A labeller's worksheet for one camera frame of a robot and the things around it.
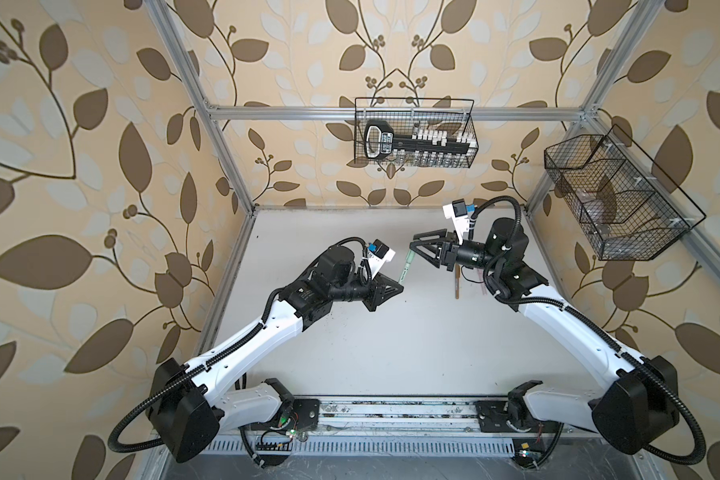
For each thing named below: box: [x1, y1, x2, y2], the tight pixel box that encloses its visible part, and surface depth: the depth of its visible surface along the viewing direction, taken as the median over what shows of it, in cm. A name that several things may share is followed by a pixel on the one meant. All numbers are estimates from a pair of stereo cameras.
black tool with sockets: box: [364, 120, 473, 164], surface depth 86 cm
